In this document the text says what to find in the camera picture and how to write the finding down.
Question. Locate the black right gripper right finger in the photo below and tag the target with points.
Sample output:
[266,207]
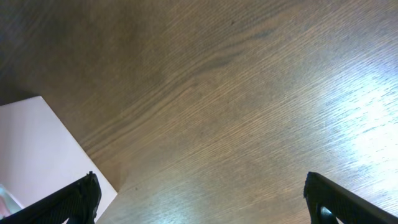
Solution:
[329,202]

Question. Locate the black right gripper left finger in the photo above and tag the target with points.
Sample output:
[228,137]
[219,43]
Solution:
[76,203]

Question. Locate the white duck toy pink hat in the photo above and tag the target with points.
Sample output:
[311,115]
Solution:
[7,204]

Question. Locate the pink open cardboard box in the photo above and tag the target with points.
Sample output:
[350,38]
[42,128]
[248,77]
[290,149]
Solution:
[40,156]

